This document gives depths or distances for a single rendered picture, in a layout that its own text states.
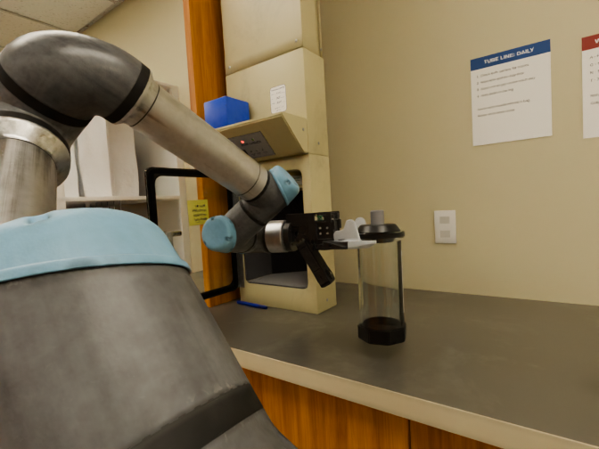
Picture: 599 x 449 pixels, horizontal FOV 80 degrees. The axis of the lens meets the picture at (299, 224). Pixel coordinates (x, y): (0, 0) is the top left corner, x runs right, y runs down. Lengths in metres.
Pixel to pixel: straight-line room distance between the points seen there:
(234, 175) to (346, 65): 0.99
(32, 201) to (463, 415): 0.63
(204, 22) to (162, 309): 1.27
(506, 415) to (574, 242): 0.74
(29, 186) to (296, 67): 0.82
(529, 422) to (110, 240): 0.59
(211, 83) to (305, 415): 1.04
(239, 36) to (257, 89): 0.19
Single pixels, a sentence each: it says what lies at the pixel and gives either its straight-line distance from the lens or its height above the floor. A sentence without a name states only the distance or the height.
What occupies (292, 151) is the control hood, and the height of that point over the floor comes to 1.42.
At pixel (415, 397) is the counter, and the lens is 0.67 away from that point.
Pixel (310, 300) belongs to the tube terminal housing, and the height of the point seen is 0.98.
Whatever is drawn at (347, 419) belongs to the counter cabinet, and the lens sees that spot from 0.79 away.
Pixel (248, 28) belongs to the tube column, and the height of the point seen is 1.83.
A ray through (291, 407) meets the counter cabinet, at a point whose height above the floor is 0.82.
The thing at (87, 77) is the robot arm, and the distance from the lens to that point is 0.54.
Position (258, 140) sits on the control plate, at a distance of 1.06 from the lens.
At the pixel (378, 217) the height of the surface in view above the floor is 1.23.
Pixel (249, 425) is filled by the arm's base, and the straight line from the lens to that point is 0.18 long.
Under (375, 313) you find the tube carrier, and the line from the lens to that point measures 0.75.
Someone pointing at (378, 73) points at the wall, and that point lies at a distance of 1.47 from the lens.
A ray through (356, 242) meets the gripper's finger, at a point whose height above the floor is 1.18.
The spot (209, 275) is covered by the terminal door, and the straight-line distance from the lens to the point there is 1.15.
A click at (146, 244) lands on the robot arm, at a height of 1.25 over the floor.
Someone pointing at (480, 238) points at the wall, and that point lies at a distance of 1.31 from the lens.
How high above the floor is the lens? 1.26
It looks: 3 degrees down
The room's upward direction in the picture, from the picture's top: 3 degrees counter-clockwise
